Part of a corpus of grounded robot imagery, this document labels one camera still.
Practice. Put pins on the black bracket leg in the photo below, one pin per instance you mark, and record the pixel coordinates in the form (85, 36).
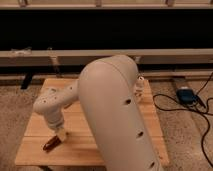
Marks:
(27, 80)

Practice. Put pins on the wooden rail beam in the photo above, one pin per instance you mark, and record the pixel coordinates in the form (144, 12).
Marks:
(20, 58)

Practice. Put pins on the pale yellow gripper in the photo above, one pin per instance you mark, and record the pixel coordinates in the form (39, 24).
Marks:
(62, 134)

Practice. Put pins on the clear plastic bottle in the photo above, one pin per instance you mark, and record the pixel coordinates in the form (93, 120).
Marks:
(138, 87)

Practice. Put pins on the red pepper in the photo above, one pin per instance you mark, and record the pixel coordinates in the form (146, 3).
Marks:
(51, 144)

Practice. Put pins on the wooden table board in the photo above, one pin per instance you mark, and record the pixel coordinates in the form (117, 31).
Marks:
(80, 148)

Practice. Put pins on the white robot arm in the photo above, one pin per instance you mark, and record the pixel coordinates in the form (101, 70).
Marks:
(106, 90)

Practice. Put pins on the blue power adapter box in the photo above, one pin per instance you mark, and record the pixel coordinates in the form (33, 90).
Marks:
(186, 96)

